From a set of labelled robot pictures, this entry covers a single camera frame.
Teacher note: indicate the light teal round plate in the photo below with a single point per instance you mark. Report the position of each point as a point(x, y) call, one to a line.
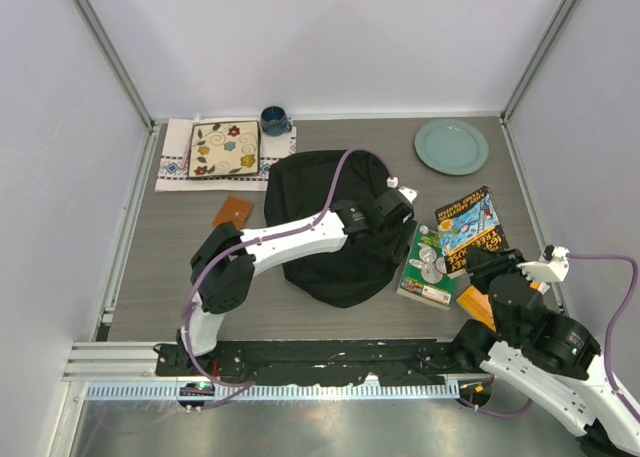
point(452, 147)

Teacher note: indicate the colourful treehouse paperback book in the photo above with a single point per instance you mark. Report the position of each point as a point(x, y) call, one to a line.
point(469, 221)

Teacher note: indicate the black student backpack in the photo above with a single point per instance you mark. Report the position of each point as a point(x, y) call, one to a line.
point(311, 185)

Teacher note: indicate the white patterned cloth mat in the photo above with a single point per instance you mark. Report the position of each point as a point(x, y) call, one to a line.
point(172, 172)

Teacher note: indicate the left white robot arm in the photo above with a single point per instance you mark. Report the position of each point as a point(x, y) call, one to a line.
point(229, 259)

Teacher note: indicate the brown leather wallet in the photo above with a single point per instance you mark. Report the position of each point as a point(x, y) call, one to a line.
point(235, 210)

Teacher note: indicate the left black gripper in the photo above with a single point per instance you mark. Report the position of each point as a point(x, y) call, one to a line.
point(404, 230)

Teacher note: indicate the orange paperback book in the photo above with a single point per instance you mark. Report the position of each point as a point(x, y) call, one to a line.
point(478, 306)

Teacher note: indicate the floral square ceramic plate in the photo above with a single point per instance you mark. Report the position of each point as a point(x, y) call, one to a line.
point(223, 149)

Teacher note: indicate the dark blue ceramic cup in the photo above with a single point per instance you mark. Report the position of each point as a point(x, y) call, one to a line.
point(274, 121)

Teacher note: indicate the green coin book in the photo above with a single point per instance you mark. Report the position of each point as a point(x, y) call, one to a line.
point(424, 277)

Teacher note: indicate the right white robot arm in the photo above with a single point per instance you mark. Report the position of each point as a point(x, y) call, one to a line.
point(549, 357)

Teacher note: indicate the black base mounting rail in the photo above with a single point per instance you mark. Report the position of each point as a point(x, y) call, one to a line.
point(327, 363)

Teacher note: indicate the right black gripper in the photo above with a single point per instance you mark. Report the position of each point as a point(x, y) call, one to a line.
point(482, 262)

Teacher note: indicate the white slotted cable duct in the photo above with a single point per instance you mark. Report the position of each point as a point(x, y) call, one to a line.
point(371, 389)

